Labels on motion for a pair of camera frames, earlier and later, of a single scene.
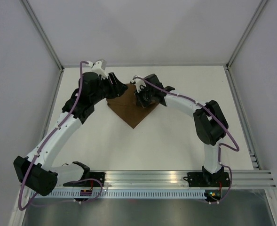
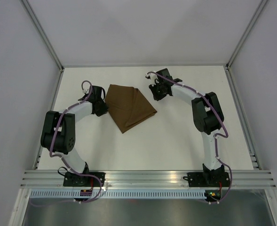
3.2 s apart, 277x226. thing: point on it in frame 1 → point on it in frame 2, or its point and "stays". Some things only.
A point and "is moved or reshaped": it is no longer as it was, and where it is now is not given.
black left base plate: [93, 179] stays
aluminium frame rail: [248, 179] stays
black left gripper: [116, 89] → [104, 110]
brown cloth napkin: [126, 106] is moved or reshaped
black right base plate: [206, 179] stays
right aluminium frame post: [246, 34] stays
